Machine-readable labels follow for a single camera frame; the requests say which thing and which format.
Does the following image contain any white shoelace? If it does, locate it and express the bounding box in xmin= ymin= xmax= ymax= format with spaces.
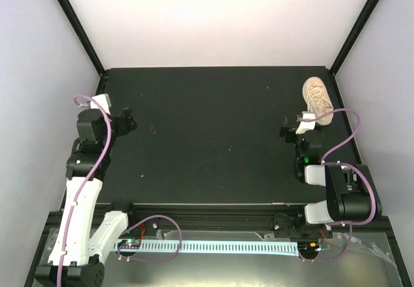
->
xmin=305 ymin=87 xmax=331 ymax=112

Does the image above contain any beige sneaker shoe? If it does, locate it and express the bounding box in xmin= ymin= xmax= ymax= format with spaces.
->
xmin=302 ymin=76 xmax=334 ymax=118

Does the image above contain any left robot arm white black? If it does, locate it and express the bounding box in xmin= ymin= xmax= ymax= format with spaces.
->
xmin=35 ymin=107 xmax=139 ymax=286

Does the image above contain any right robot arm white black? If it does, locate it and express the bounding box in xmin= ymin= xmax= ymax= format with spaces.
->
xmin=279 ymin=112 xmax=382 ymax=237

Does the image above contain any right small circuit board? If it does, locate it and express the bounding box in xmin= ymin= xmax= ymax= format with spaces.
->
xmin=305 ymin=242 xmax=331 ymax=251

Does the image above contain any small circuit board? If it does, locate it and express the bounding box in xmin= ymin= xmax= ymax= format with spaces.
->
xmin=305 ymin=242 xmax=331 ymax=251
xmin=117 ymin=239 xmax=141 ymax=250

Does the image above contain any left small circuit board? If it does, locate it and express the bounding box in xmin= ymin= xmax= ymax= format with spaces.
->
xmin=117 ymin=239 xmax=141 ymax=250

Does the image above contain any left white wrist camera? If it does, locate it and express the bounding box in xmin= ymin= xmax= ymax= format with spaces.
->
xmin=90 ymin=94 xmax=111 ymax=114

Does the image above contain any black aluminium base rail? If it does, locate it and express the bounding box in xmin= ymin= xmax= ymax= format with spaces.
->
xmin=96 ymin=202 xmax=308 ymax=231

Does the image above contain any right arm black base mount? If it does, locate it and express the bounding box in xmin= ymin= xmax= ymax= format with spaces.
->
xmin=269 ymin=214 xmax=332 ymax=240

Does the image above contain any left black frame post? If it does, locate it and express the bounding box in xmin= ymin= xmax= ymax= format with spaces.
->
xmin=57 ymin=0 xmax=105 ymax=77

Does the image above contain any black frame post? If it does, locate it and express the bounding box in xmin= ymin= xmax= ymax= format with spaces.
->
xmin=329 ymin=0 xmax=380 ymax=76
xmin=57 ymin=0 xmax=105 ymax=77

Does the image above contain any white slotted cable duct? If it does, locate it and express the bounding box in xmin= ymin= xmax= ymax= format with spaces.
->
xmin=114 ymin=239 xmax=299 ymax=257

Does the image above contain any right black frame post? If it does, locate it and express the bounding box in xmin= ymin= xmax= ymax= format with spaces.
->
xmin=329 ymin=0 xmax=380 ymax=76

